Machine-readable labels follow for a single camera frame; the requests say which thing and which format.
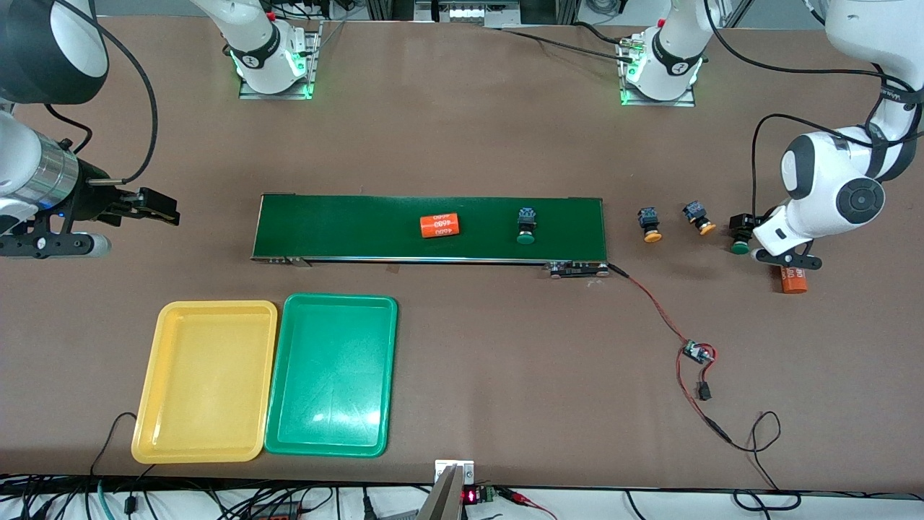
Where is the long black table cable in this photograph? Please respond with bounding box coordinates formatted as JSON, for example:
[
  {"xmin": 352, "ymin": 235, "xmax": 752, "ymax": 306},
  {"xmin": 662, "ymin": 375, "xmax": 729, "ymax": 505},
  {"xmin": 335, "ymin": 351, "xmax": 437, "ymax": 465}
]
[{"xmin": 498, "ymin": 27, "xmax": 635, "ymax": 62}]

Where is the red and black wire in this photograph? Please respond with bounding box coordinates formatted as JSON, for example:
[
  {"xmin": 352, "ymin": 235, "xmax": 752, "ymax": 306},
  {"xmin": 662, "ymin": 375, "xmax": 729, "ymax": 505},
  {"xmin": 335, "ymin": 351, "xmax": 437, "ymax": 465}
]
[{"xmin": 605, "ymin": 264, "xmax": 733, "ymax": 445}]

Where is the red clip lead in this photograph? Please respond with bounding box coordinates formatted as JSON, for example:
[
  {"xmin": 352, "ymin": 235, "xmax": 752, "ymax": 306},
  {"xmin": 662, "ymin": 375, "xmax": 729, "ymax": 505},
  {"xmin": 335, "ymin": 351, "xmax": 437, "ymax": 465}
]
[{"xmin": 497, "ymin": 488, "xmax": 558, "ymax": 520}]

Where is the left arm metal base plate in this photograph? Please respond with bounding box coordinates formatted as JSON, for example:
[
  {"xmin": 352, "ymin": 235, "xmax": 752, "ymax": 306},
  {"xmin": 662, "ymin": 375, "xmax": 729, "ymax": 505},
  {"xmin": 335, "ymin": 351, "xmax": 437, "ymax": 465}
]
[{"xmin": 619, "ymin": 36, "xmax": 697, "ymax": 108}]

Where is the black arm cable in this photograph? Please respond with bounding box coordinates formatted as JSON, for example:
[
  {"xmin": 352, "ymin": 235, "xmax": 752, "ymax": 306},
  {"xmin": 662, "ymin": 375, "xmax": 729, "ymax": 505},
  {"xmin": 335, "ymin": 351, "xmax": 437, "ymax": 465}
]
[
  {"xmin": 702, "ymin": 0, "xmax": 903, "ymax": 221},
  {"xmin": 72, "ymin": 0, "xmax": 160, "ymax": 183}
]

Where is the green plastic tray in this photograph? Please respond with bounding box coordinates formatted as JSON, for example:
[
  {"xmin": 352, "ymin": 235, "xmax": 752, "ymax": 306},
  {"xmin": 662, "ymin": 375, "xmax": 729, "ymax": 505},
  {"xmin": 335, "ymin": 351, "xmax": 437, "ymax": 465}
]
[{"xmin": 263, "ymin": 292, "xmax": 399, "ymax": 459}]

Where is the thin black looped cable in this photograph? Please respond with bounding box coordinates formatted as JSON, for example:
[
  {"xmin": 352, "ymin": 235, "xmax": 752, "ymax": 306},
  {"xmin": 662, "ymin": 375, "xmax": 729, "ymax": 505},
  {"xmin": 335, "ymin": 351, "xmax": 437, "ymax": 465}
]
[{"xmin": 728, "ymin": 410, "xmax": 802, "ymax": 512}]

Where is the yellow mushroom push button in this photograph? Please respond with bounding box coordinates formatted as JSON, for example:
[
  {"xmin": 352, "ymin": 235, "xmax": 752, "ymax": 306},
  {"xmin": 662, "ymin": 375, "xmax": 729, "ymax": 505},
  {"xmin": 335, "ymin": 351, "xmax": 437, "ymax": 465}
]
[
  {"xmin": 637, "ymin": 207, "xmax": 664, "ymax": 243},
  {"xmin": 682, "ymin": 201, "xmax": 717, "ymax": 236}
]

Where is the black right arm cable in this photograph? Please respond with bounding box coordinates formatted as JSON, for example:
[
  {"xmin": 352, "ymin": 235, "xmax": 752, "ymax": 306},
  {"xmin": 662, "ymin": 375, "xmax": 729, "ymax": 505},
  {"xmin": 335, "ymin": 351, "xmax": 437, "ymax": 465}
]
[{"xmin": 72, "ymin": 0, "xmax": 160, "ymax": 183}]

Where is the green conveyor belt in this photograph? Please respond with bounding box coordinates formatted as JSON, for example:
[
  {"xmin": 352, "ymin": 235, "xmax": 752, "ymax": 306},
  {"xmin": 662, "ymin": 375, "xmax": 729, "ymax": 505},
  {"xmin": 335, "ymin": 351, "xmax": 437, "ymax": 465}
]
[{"xmin": 250, "ymin": 194, "xmax": 611, "ymax": 280}]

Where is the grey metal device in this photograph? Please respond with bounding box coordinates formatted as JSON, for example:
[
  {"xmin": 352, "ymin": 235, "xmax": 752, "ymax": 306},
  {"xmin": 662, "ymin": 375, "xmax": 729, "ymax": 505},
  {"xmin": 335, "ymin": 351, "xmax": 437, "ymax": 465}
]
[{"xmin": 413, "ymin": 0, "xmax": 522, "ymax": 30}]

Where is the silver metal bracket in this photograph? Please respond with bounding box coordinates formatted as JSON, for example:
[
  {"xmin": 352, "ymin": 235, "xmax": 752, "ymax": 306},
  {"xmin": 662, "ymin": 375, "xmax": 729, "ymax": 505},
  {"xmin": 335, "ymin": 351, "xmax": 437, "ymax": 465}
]
[{"xmin": 435, "ymin": 459, "xmax": 475, "ymax": 486}]

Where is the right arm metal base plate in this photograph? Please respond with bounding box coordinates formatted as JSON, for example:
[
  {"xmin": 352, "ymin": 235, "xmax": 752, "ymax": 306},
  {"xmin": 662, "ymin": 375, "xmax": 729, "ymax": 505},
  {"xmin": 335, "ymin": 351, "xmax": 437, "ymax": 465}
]
[{"xmin": 238, "ymin": 22, "xmax": 323, "ymax": 100}]

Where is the yellow plastic tray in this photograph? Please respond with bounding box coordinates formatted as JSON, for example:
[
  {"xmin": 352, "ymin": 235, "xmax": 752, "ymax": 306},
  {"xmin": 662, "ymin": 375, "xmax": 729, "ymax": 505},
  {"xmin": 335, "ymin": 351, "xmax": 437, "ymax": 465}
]
[{"xmin": 131, "ymin": 300, "xmax": 279, "ymax": 464}]

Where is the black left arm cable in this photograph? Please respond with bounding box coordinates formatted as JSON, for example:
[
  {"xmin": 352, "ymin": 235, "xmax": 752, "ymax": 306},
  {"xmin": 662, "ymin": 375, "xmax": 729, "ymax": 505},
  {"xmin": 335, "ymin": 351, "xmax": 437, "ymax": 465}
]
[{"xmin": 702, "ymin": 0, "xmax": 903, "ymax": 221}]

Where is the grey metal bar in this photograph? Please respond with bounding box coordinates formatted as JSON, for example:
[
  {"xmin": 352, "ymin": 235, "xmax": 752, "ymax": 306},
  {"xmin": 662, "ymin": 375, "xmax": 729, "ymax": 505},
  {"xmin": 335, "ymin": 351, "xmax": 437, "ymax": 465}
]
[{"xmin": 417, "ymin": 466, "xmax": 466, "ymax": 520}]

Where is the short black table cable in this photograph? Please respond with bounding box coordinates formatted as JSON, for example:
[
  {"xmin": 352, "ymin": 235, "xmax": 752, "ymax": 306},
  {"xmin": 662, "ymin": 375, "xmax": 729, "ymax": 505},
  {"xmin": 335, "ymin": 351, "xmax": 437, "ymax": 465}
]
[{"xmin": 574, "ymin": 20, "xmax": 632, "ymax": 44}]

